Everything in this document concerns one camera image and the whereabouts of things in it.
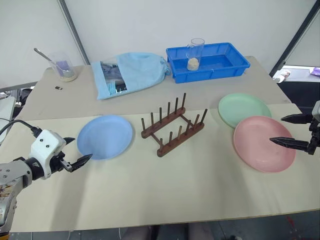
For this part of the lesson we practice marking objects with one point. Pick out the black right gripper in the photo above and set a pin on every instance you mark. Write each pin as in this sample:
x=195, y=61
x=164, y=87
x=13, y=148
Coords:
x=313, y=145

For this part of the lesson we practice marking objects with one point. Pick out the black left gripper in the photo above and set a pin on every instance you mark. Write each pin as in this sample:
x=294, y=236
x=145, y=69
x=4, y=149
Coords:
x=56, y=162

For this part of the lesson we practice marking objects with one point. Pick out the blue plastic plate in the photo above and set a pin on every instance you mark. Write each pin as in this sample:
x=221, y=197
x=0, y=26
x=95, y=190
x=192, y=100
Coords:
x=105, y=135

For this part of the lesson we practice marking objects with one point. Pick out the pink plastic plate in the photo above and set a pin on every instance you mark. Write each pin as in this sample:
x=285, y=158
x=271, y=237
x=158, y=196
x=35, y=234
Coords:
x=257, y=150

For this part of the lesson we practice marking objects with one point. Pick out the green plastic plate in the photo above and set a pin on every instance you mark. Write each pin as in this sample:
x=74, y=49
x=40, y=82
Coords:
x=240, y=107

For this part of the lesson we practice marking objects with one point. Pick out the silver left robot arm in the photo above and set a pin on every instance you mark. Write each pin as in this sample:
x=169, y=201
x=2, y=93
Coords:
x=10, y=172

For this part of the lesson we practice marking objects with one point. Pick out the wooden dish rack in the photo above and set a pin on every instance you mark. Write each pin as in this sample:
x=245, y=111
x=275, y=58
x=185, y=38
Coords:
x=180, y=140

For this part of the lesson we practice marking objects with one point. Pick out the beige table cover sheet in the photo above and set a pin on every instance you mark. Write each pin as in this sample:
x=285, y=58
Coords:
x=82, y=102
x=175, y=190

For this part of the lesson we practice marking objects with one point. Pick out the white pink background item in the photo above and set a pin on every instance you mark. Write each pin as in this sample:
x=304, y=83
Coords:
x=283, y=75

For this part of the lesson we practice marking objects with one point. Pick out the purple background item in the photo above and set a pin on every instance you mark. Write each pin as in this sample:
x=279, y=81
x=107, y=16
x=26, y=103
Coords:
x=316, y=71

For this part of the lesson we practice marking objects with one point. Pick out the small black clip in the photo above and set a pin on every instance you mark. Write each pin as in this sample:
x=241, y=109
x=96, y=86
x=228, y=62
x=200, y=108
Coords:
x=58, y=87

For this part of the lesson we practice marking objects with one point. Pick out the dark background equipment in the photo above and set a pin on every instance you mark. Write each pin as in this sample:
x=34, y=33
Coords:
x=22, y=96

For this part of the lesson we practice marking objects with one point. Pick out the clear glass beaker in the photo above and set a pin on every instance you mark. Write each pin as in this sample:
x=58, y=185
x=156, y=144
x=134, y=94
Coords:
x=67, y=75

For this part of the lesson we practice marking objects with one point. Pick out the black metal pole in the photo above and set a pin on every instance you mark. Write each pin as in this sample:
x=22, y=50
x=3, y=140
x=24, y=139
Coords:
x=292, y=47

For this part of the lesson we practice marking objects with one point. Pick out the blue plastic bin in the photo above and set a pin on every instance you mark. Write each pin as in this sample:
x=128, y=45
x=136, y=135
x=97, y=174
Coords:
x=225, y=70

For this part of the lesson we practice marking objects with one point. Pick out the metal spoon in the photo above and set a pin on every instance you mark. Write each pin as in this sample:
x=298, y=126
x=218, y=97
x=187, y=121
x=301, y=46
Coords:
x=42, y=55

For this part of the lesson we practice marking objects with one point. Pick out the clear glass measuring cup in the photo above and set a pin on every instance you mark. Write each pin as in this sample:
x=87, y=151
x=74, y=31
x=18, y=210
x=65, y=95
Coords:
x=193, y=65

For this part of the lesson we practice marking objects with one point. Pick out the grey metal pole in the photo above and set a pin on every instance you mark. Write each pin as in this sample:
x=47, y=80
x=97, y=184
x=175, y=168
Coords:
x=75, y=32

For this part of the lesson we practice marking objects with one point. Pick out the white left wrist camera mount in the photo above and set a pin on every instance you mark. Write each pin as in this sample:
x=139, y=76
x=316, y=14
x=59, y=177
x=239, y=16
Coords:
x=46, y=142

